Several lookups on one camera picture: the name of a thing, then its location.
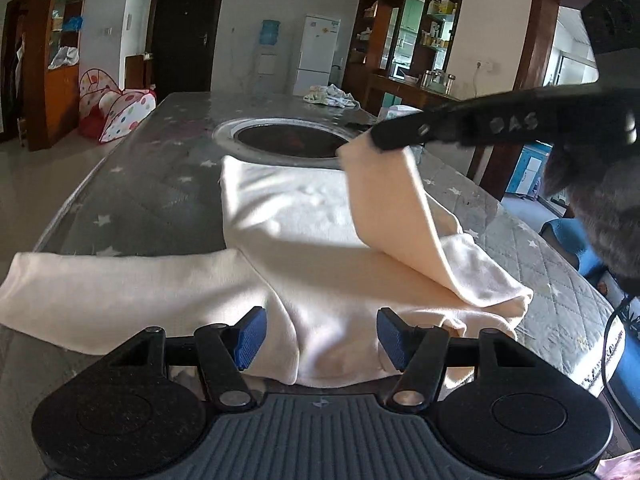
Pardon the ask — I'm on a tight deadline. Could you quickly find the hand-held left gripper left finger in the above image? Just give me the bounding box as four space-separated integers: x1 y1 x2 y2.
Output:
107 305 269 413

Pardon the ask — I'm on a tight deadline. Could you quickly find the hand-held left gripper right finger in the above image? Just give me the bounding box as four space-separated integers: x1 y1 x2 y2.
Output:
376 307 532 414

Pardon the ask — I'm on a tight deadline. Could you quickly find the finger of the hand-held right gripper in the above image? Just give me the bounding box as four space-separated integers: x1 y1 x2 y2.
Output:
370 85 632 155

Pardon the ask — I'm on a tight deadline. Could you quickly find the cream long-sleeved top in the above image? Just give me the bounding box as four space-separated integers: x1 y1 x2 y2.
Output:
0 132 535 389

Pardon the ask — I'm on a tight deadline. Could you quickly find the light blue cabinet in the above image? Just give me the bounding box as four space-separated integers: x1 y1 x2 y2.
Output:
506 142 554 202

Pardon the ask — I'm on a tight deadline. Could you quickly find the white plastic bag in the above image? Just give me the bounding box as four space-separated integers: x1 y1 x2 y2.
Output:
378 104 422 122

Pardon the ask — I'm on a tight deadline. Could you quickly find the wooden display cabinet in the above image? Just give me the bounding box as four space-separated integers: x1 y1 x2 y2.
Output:
342 0 467 117

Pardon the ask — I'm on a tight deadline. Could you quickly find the blue chair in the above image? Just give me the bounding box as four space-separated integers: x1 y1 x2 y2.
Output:
539 217 617 287

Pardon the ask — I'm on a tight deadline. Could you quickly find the crumpled white cloth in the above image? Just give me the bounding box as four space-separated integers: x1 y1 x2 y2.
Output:
303 84 361 110

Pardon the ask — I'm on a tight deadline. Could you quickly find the quilted star-print table cover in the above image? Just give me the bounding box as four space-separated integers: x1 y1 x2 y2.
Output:
0 91 627 396

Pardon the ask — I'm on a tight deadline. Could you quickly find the white refrigerator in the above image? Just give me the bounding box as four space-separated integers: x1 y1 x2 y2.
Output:
292 14 342 97

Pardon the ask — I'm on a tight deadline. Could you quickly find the round metal-rimmed table recess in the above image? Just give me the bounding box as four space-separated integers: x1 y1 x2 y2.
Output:
212 115 375 171

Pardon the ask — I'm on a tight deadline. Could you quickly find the white water dispenser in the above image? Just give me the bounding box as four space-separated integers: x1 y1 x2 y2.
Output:
254 52 280 94

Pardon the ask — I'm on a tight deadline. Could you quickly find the blue water bottle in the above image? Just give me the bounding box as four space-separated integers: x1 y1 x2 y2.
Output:
259 19 281 54

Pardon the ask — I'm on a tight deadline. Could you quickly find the polka-dot play tent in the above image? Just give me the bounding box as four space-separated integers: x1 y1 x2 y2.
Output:
78 68 158 145

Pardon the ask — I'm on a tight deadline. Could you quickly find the pink cloth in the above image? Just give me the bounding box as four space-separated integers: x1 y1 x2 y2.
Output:
594 452 640 480

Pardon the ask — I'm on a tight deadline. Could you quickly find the dark wooden door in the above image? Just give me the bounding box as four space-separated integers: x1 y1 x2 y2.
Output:
149 0 227 94

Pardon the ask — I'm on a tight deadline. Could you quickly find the tall wooden shelf unit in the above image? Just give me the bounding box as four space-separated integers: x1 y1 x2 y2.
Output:
27 0 94 152

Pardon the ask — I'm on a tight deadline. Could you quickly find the wooden door frame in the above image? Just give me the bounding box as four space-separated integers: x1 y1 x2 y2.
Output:
469 0 608 202

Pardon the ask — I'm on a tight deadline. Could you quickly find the black cable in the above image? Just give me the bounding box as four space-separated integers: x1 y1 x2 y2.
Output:
601 294 640 433

